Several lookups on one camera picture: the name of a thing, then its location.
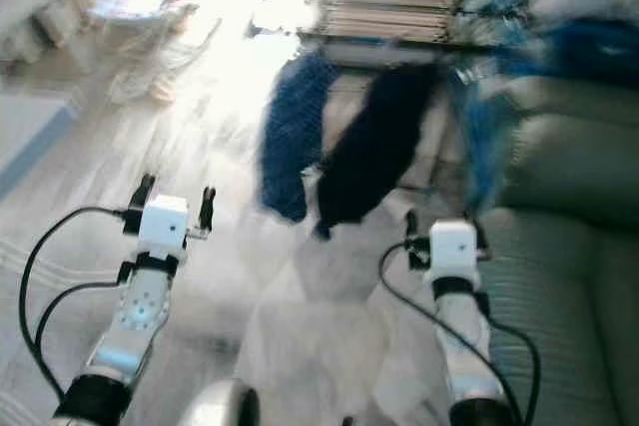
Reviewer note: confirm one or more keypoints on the dark navy garment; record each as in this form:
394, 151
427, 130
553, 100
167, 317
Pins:
374, 147

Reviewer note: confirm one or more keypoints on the blue plaid shirt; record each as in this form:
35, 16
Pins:
295, 137

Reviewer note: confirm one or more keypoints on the grey rug with blue edge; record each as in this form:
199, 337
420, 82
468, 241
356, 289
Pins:
25, 127

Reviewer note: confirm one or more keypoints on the green leather sofa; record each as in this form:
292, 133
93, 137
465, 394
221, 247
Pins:
559, 246

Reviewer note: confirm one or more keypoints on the white round stool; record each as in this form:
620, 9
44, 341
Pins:
135, 5

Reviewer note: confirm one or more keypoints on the silver left robot leg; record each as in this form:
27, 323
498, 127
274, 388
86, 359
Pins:
215, 406

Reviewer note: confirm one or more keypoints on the low shelf with stacked books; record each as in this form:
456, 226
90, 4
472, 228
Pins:
379, 12

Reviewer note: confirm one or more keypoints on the blue storage box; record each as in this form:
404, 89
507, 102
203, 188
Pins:
589, 52

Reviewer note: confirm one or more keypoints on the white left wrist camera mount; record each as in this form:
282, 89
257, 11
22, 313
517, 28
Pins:
163, 223

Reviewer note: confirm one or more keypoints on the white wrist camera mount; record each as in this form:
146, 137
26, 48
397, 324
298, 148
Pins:
451, 246
163, 223

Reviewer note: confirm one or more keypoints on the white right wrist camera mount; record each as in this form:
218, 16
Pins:
451, 246

